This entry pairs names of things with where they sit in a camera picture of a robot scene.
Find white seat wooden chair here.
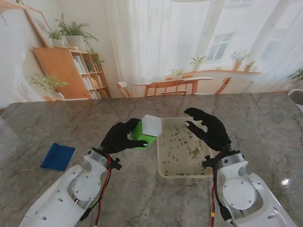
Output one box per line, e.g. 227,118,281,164
116,81,132,98

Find leafy potted plant beside bookshelf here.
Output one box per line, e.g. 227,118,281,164
26,73,69,101

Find red black right arm cable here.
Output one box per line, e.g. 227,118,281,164
208,151,235,227

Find small windowsill plant orange pot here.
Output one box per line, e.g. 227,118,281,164
245,60,258,72

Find wooden slat back chair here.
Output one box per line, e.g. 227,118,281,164
143,79,185,97

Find translucent plastic baking tray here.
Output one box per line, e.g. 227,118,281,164
156,116,215,178

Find wooden bookshelf with books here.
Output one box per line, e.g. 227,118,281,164
32,46,112,100

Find small potted plant white pot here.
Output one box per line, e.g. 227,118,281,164
47,29,67,48

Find white wooden dining table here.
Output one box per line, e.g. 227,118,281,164
132,76,214,97

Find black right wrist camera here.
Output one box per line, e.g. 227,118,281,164
202,155,217,169

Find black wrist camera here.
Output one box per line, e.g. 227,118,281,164
202,155,217,169
109,157,123,170

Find scattered green beans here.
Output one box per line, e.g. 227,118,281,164
162,126,206,177

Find small table plant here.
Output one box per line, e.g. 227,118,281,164
169,68,185,80

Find tall windowsill plant orange pot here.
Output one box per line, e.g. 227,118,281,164
230,50,251,71

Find broad leaf windowsill plant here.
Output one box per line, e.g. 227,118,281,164
189,56,206,71

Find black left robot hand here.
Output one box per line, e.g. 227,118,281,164
99,118,149,157

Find red black arm cable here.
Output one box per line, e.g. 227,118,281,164
79,152,113,227
208,151,235,227

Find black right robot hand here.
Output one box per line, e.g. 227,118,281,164
184,107,232,152

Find green square glass jar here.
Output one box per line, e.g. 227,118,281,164
131,120,157,150

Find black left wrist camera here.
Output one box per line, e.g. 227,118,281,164
109,157,123,170

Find wooden picture frame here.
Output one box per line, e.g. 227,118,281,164
25,8,54,48

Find red black left arm cable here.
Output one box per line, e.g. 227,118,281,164
79,152,113,227

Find large potted plant white pot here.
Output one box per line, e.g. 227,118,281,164
54,13,99,52

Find blue plastic scraper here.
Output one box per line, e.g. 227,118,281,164
39,142,76,171

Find white square jar lid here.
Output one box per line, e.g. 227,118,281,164
141,114,163,137

